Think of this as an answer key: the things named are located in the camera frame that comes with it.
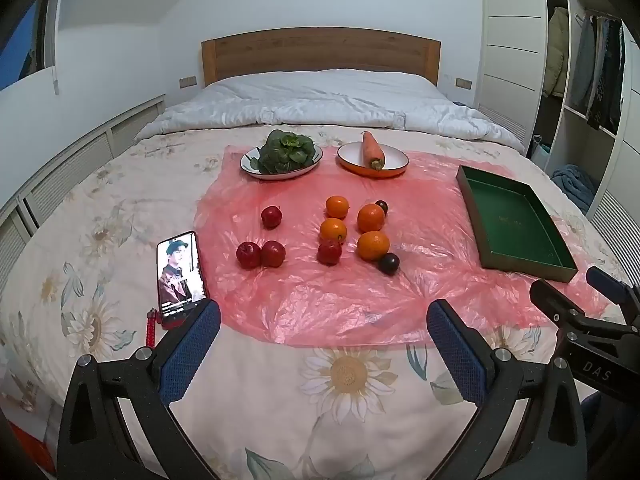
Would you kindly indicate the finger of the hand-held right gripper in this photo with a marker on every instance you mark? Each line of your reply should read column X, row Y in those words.
column 602, row 278
column 552, row 300

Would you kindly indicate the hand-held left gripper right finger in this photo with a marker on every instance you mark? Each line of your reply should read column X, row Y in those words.
column 457, row 355

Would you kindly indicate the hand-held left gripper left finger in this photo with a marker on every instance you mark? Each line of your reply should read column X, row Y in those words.
column 190, row 350

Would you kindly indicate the green tray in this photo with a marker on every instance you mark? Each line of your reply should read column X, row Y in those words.
column 520, row 220

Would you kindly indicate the small red apple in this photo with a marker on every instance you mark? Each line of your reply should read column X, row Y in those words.
column 247, row 254
column 271, row 216

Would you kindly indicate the dark plum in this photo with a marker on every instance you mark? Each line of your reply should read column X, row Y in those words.
column 382, row 206
column 388, row 263

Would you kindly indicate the red tomato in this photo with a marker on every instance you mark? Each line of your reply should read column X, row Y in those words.
column 274, row 253
column 329, row 253

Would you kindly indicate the orange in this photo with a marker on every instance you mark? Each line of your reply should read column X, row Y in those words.
column 370, row 217
column 373, row 245
column 337, row 206
column 333, row 230

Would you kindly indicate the small printed card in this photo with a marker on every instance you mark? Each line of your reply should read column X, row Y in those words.
column 175, row 275

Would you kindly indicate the blue towel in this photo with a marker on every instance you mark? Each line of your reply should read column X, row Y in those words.
column 575, row 187

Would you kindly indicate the pink plastic sheet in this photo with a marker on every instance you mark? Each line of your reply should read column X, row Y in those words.
column 310, row 300

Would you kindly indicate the white bag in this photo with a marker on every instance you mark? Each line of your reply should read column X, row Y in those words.
column 540, row 152

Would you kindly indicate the orange rimmed plate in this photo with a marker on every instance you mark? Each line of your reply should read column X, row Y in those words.
column 396, row 160

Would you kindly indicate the dark hanging clothes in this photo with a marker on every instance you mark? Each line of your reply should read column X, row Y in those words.
column 600, row 70

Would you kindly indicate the white plate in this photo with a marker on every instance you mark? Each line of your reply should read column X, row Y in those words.
column 306, row 170

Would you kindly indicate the green leafy vegetable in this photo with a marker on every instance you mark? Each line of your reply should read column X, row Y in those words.
column 282, row 152

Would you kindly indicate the carrot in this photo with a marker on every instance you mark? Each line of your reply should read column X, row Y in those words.
column 372, row 150

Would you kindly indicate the white slatted cabinet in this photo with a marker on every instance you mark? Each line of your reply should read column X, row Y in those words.
column 75, row 160

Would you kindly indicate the green hanging jacket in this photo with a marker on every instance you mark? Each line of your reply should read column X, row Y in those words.
column 556, row 50

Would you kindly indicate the white wardrobe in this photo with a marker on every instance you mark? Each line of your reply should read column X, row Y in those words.
column 515, row 35

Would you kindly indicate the white duvet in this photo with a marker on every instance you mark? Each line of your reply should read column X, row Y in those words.
column 325, row 95

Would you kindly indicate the wooden headboard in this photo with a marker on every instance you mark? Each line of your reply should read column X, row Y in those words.
column 320, row 50

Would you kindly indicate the window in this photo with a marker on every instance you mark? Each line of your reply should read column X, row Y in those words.
column 30, row 40

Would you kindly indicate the wall switch panel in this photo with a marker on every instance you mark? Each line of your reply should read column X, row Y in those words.
column 187, row 82
column 463, row 83

